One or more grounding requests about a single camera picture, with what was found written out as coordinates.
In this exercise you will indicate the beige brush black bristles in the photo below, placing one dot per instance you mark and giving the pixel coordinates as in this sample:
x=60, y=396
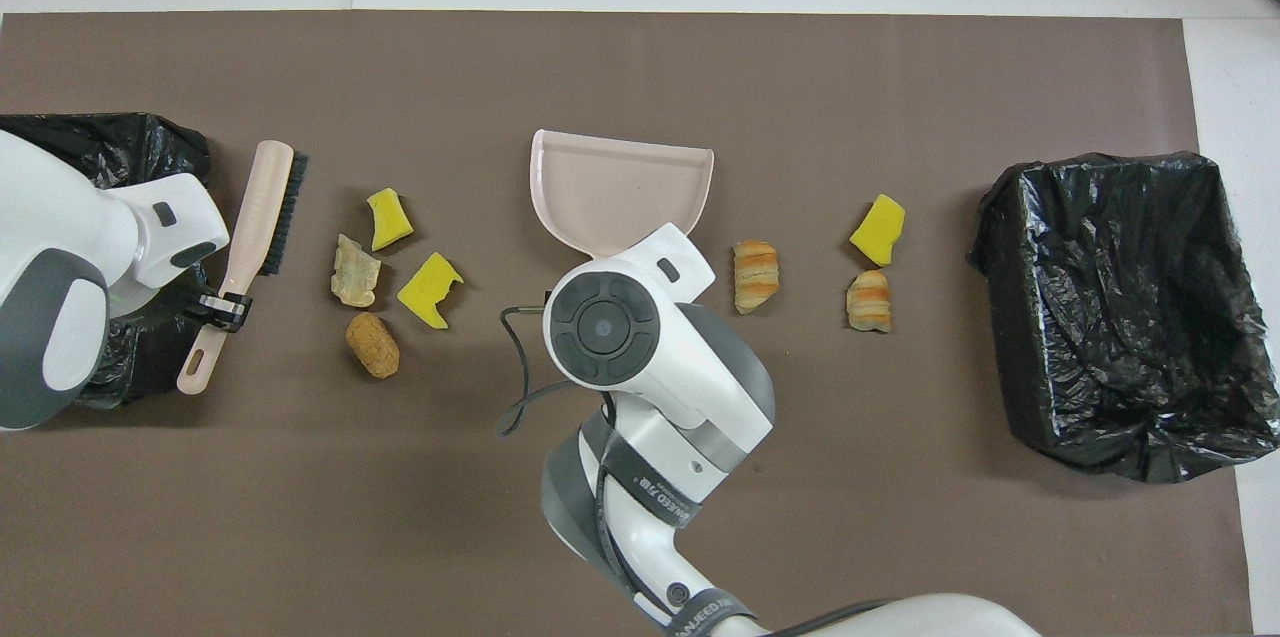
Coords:
x=255, y=207

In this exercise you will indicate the pale torn bread piece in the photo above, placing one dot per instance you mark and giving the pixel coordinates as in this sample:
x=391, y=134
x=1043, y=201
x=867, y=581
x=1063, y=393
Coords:
x=355, y=275

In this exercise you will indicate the brown oval bread bun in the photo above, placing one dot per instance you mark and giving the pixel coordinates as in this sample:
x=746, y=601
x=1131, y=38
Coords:
x=372, y=345

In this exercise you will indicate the yellow sponge piece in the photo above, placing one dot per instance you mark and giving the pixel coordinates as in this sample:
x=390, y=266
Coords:
x=388, y=222
x=428, y=292
x=878, y=229

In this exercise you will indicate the pale pink plastic dustpan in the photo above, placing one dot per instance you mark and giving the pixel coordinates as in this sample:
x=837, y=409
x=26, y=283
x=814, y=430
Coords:
x=600, y=187

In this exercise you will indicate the striped croissant bread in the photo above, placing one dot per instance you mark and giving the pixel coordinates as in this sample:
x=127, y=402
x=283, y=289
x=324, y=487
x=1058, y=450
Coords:
x=868, y=302
x=756, y=277

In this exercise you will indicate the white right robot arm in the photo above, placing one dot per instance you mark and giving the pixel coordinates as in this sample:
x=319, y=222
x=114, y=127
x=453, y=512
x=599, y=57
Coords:
x=650, y=357

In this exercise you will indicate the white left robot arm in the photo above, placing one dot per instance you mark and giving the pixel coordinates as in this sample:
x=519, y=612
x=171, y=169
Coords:
x=60, y=237

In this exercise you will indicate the bin with black bag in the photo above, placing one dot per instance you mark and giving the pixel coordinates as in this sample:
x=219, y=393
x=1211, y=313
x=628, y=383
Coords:
x=1130, y=317
x=150, y=367

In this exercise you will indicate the brown table mat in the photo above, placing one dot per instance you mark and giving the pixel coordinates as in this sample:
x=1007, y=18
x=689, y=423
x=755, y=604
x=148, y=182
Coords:
x=600, y=67

